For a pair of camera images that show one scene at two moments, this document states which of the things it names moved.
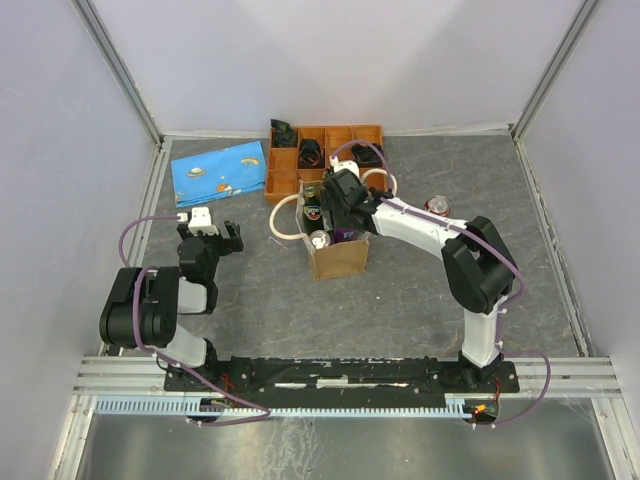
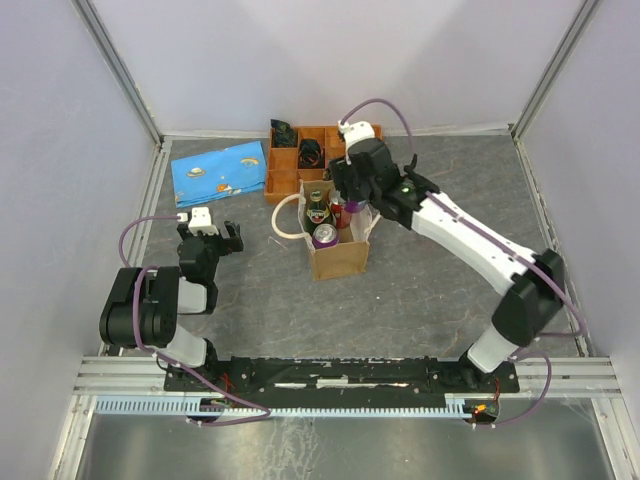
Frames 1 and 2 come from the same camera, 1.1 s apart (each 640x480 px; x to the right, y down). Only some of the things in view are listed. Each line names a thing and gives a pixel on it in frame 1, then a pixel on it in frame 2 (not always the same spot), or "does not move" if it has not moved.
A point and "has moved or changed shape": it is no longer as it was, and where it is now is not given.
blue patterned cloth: [218, 174] does not move
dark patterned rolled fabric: [284, 135] does not move
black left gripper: [228, 245] does not move
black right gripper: [331, 206] to [342, 170]
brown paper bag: [329, 260] does not move
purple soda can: [344, 234] has moved or changed shape
